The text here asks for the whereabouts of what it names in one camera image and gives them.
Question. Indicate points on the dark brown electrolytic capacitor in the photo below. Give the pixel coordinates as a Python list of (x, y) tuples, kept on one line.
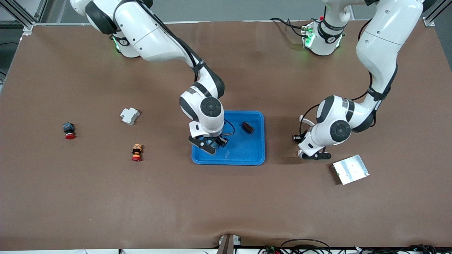
[(248, 127)]

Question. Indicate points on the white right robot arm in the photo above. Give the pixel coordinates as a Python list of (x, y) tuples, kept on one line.
[(152, 38)]

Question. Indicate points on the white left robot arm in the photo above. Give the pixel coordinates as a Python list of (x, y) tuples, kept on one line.
[(381, 46)]

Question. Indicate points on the blue plastic tray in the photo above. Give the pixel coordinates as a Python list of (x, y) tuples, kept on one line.
[(247, 151)]

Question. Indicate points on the silver metal plate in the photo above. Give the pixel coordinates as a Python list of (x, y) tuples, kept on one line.
[(350, 169)]

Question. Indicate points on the brown paper table cover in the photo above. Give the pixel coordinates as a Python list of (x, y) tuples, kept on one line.
[(226, 197)]

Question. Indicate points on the red yellow emergency stop button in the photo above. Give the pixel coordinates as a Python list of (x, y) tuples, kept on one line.
[(137, 151)]

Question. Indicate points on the white circuit breaker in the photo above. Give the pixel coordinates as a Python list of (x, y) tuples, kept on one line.
[(129, 115)]

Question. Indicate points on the grey metal table clamp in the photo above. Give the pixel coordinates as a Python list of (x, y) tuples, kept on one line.
[(226, 245)]

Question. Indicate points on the red push button blue block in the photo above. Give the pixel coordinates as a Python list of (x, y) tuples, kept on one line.
[(68, 127)]

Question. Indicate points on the white curved plastic bracket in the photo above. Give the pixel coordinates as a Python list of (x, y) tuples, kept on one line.
[(308, 120)]

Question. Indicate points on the aluminium frame post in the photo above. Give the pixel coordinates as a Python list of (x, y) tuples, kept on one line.
[(21, 16), (429, 22)]

